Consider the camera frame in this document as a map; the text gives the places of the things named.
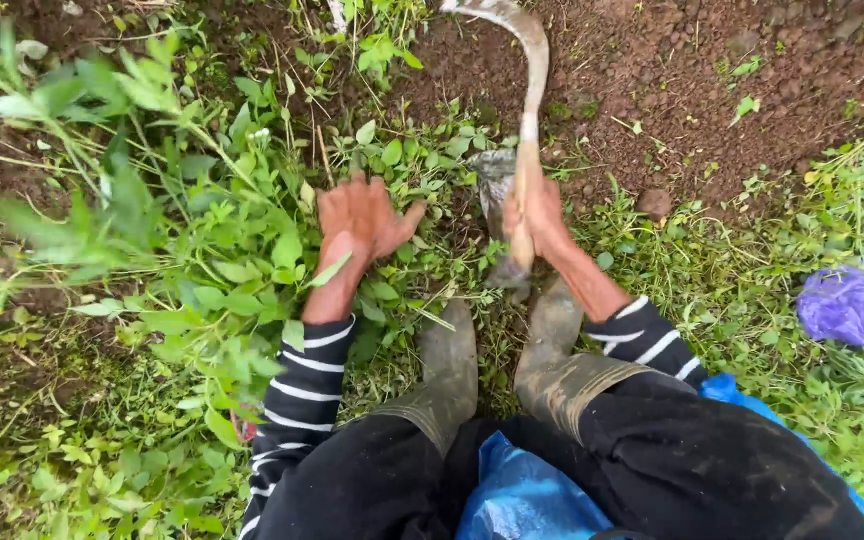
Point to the person's left hand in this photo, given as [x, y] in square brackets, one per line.
[363, 217]

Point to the person's right hand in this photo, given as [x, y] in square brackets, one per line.
[544, 219]

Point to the person's right fingers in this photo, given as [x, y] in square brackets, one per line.
[518, 212]

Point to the clump of green weeds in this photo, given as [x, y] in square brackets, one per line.
[199, 225]

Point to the grey plastic scrap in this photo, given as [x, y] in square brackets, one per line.
[496, 187]

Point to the brown stone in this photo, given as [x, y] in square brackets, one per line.
[655, 203]

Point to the muddy grey rubber boot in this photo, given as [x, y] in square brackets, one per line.
[443, 375]
[559, 360]

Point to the black trousers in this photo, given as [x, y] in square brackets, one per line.
[627, 472]

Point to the blue plastic sheet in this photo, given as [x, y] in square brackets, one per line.
[522, 495]

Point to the purple plastic bag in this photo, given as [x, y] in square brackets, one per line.
[852, 301]

